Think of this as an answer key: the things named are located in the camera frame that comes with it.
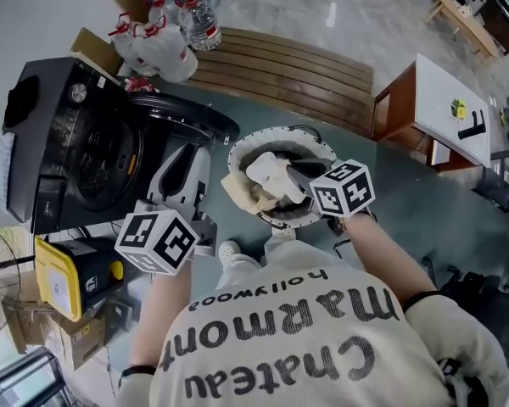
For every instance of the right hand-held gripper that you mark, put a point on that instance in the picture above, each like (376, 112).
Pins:
(343, 189)

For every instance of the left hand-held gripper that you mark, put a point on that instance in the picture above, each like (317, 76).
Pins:
(152, 240)

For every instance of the cream clothes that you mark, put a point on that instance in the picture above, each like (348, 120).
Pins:
(267, 176)

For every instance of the white laundry basket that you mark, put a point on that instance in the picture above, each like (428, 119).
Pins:
(246, 142)

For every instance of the black washing machine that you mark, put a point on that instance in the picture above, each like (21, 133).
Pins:
(59, 113)

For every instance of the person's right forearm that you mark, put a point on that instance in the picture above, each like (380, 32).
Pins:
(386, 261)

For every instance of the person's left forearm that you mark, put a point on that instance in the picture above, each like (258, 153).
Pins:
(161, 312)

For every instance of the person's white right shoe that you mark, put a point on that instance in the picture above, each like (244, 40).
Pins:
(283, 233)

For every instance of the person's white shoe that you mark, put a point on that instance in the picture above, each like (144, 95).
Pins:
(229, 252)
(283, 233)

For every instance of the black round washer door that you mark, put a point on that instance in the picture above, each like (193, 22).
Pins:
(186, 117)

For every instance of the person's white trousers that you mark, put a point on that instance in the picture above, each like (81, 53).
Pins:
(288, 257)

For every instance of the person's white left shoe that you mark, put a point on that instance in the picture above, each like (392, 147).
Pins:
(229, 252)

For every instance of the red white detergent bag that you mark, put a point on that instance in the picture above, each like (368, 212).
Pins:
(140, 85)

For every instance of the wooden slat bench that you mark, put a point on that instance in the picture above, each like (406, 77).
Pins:
(288, 70)

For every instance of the black bin with yellow lid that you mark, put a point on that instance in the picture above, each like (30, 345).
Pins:
(55, 282)

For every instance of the small yellow green toy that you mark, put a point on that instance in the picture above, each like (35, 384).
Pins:
(459, 108)

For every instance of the white-topped brown table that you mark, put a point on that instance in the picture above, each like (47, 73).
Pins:
(445, 83)

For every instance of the person's cream printed shirt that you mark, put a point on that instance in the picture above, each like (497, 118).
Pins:
(301, 346)

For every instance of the black L-shaped tool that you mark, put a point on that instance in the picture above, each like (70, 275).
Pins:
(475, 127)

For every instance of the black folded cloth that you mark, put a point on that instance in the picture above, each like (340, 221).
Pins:
(21, 100)

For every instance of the white checked cloth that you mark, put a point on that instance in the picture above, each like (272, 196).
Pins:
(2, 163)

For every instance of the brown cardboard box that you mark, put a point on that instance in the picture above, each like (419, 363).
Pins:
(25, 325)
(85, 341)

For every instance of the black metal shelf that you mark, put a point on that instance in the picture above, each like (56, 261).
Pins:
(505, 176)

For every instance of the oval wooden bench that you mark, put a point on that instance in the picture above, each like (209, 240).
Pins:
(466, 21)

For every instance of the black office chair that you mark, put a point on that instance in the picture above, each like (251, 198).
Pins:
(492, 312)

